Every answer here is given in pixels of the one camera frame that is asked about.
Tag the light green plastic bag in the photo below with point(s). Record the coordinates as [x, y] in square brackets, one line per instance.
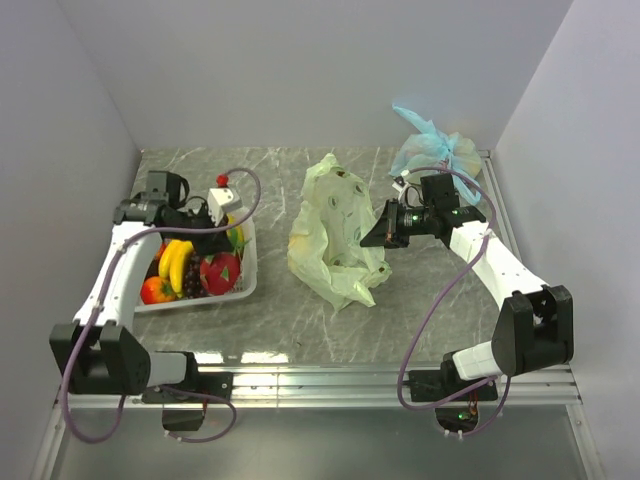
[324, 250]

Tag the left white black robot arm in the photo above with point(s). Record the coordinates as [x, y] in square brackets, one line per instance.
[97, 352]

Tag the orange fake persimmon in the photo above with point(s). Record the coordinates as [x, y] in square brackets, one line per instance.
[157, 290]

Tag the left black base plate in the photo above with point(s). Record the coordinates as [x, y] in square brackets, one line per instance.
[196, 388]

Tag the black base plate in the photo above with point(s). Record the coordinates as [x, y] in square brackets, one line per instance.
[196, 388]
[433, 385]

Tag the yellow fake lemon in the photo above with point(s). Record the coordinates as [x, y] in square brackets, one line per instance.
[237, 238]

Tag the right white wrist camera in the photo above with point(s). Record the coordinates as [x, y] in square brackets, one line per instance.
[401, 184]

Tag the yellow fake banana bunch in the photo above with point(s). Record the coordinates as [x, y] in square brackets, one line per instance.
[173, 264]

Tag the dark purple fake grapes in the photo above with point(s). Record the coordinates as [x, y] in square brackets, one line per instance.
[192, 286]

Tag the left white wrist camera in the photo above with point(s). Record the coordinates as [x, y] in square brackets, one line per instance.
[222, 199]

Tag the tied blue plastic bag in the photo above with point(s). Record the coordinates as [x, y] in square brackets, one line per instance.
[431, 147]

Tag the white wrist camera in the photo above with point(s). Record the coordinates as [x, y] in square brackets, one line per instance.
[401, 184]
[222, 199]

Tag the white plastic basket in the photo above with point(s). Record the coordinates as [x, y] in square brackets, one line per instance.
[244, 286]

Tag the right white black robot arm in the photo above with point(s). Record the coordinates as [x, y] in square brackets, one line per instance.
[534, 329]

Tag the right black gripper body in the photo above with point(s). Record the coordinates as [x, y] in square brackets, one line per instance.
[411, 222]

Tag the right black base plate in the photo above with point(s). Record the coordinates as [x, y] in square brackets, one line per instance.
[433, 385]

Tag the pink fake dragon fruit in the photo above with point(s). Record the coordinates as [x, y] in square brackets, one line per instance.
[220, 271]

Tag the aluminium mounting rail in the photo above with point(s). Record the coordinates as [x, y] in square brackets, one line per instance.
[363, 386]

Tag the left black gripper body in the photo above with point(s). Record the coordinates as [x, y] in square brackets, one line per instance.
[197, 220]

